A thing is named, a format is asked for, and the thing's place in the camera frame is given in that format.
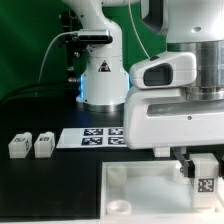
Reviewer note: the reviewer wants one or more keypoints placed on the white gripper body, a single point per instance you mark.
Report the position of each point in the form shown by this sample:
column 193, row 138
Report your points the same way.
column 165, row 118

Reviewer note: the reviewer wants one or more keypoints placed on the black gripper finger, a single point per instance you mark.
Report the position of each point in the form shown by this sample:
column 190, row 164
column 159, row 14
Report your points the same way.
column 187, row 166

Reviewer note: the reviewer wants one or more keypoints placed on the white square tabletop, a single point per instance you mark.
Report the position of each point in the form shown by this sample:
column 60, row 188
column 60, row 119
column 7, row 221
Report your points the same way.
column 152, row 192

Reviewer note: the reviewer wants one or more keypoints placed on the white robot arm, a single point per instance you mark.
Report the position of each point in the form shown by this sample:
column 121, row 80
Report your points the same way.
column 195, row 26

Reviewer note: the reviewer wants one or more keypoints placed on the white sheet with AprilTags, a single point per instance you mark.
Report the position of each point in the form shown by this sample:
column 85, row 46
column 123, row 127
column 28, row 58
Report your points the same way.
column 93, row 137

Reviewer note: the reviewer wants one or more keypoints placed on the black camera on stand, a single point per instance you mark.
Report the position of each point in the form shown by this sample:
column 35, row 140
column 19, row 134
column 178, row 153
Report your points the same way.
column 77, row 40

